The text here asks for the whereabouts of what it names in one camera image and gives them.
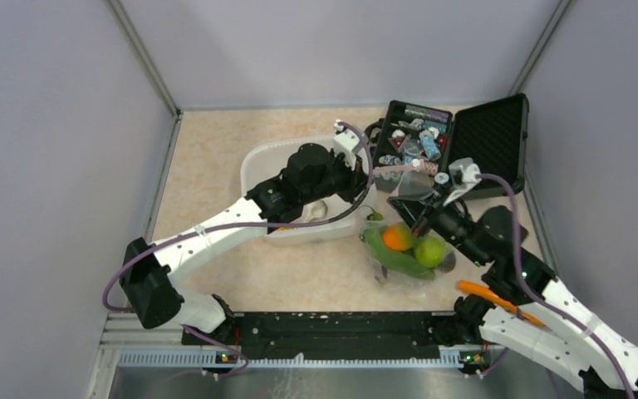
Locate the green orange toy mango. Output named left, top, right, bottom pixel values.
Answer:
left=380, top=222, right=415, bottom=252

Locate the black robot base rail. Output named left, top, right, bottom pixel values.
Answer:
left=208, top=311, right=483, bottom=361

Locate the orange marker pen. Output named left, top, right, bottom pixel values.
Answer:
left=456, top=280, right=545, bottom=327

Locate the white toy garlic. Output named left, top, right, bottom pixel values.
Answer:
left=302, top=199, right=328, bottom=223

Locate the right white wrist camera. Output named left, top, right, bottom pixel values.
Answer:
left=443, top=157, right=482, bottom=206

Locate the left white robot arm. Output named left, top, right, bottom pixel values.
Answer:
left=105, top=136, right=374, bottom=344

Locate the black poker chip case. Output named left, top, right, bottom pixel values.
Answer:
left=366, top=93, right=530, bottom=194

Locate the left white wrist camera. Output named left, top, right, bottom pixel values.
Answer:
left=333, top=120, right=365, bottom=171

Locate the loose white poker chip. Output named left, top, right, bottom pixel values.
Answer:
left=434, top=172, right=450, bottom=185

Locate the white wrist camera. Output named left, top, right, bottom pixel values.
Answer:
left=333, top=120, right=365, bottom=171
left=443, top=157, right=482, bottom=206

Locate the green toy lime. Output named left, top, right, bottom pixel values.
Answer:
left=413, top=236, right=447, bottom=268

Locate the dark brown toy fruit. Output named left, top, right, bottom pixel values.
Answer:
left=437, top=253, right=457, bottom=273

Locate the white plastic tub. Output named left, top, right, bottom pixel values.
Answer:
left=240, top=135, right=356, bottom=246

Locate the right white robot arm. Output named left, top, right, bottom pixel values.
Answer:
left=387, top=195, right=638, bottom=398

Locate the clear zip top bag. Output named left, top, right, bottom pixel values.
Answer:
left=354, top=159, right=456, bottom=285

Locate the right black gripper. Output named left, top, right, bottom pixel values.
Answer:
left=387, top=180, right=488, bottom=266

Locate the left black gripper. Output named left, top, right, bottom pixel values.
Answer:
left=301, top=147, right=373, bottom=204

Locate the green toy leaf vegetable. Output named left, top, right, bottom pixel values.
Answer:
left=358, top=224, right=438, bottom=281

